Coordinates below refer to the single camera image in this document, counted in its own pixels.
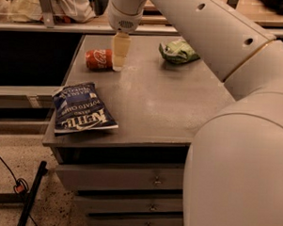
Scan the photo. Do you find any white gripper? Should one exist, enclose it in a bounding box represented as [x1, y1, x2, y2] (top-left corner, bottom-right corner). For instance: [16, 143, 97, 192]
[107, 1, 144, 72]

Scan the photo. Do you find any red coke can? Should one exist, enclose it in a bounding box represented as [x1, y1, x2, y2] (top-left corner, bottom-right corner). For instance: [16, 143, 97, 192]
[85, 49, 113, 70]

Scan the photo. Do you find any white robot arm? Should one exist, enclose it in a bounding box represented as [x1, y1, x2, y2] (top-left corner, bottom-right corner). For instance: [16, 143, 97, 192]
[108, 0, 283, 226]

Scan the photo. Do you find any green chip bag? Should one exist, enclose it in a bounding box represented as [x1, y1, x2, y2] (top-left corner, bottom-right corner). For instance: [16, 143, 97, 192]
[158, 40, 199, 65]

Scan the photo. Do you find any white cloth on shelf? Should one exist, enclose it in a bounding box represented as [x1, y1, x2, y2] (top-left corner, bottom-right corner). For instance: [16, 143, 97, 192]
[0, 0, 96, 24]

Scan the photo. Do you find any blue Kettle chips bag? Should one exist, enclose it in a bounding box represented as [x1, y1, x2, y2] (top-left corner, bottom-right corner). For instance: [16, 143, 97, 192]
[52, 82, 118, 135]

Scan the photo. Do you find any grey drawer cabinet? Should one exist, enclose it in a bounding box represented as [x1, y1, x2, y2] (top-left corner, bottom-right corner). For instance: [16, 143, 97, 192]
[43, 35, 233, 217]

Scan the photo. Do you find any top grey drawer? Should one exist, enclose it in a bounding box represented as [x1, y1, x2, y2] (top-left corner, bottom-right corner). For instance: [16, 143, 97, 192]
[55, 163, 184, 191]

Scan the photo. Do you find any grey drawer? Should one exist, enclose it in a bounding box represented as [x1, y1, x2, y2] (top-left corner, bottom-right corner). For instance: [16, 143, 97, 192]
[73, 193, 182, 214]
[55, 163, 184, 191]
[86, 213, 183, 226]

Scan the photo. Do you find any middle grey drawer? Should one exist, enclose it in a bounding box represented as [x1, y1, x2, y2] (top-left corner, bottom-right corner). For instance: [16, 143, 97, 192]
[73, 193, 182, 214]

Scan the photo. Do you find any bottom grey drawer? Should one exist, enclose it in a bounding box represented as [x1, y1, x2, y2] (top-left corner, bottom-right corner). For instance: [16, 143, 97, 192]
[86, 213, 183, 226]

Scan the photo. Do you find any black stand leg left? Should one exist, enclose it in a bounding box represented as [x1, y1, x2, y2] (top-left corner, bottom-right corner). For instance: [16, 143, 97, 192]
[17, 160, 48, 226]

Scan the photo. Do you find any grey metal bracket left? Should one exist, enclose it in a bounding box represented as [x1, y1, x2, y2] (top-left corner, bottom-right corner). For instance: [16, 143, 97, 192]
[39, 0, 55, 28]

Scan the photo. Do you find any black cable with orange plug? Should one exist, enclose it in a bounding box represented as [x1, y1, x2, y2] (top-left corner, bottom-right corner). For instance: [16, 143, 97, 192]
[0, 145, 45, 226]

